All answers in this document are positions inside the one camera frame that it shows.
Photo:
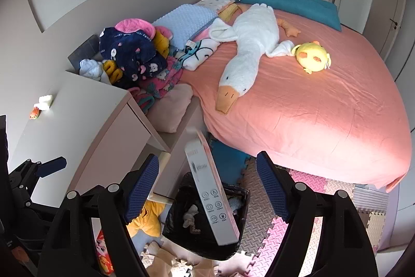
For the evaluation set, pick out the small white toy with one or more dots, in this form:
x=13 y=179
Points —
x=46 y=101

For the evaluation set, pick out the navy printed blanket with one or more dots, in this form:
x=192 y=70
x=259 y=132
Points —
x=129 y=50

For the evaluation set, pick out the light blue cloth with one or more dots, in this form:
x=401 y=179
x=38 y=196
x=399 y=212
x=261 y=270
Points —
x=90 y=67

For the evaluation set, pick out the small orange toy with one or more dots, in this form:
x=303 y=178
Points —
x=34 y=113

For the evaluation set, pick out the beige desk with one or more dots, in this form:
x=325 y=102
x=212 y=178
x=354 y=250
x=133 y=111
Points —
x=97 y=101

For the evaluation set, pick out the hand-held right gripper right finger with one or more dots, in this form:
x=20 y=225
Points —
x=272 y=186

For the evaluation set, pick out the white dotted cloth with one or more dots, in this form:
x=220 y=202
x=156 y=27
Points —
x=214 y=3

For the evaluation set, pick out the white printed cloth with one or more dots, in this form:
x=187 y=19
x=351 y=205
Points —
x=201 y=54

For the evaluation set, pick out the white goose plush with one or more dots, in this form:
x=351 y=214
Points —
x=253 y=46

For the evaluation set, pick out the light blue dotted blanket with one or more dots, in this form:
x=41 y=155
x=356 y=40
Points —
x=184 y=20

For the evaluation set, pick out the black trash bin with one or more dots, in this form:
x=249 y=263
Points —
x=181 y=241

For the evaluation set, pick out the beige paper bag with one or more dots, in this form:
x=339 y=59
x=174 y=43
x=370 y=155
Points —
x=168 y=262

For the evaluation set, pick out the hot pink blanket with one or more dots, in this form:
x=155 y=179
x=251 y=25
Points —
x=133 y=24

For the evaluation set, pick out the pink printed blanket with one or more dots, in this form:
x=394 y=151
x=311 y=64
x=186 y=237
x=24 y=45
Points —
x=162 y=82

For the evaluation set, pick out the yellow star plush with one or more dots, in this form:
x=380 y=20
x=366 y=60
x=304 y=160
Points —
x=147 y=218

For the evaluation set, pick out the bed with pink sheet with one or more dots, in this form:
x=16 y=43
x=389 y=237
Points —
x=308 y=121

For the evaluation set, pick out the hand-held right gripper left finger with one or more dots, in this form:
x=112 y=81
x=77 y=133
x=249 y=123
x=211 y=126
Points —
x=142 y=186

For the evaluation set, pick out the black wall panel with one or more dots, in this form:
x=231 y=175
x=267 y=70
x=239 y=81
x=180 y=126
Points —
x=84 y=51

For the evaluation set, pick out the red printed packet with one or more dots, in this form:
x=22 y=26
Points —
x=104 y=252

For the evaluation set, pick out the teal blanket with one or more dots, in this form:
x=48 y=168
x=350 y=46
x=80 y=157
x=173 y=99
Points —
x=291 y=1

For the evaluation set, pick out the yellow chick plush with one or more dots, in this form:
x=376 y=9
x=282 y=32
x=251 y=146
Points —
x=313 y=56

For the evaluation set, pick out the crumpled white paper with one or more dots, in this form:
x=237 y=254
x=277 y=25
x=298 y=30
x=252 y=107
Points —
x=191 y=215

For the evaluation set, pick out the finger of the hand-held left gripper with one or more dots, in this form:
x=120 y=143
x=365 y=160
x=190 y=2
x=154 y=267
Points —
x=52 y=165

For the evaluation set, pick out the pale pink pillow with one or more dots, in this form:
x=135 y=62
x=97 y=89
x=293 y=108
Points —
x=171 y=108

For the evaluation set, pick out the yellow plush toy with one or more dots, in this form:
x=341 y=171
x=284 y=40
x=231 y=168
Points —
x=113 y=71

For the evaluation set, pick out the white cardboard box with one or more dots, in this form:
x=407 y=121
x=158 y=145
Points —
x=210 y=199

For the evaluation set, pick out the yellow knitted cloth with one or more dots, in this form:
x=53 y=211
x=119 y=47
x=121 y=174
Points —
x=228 y=11

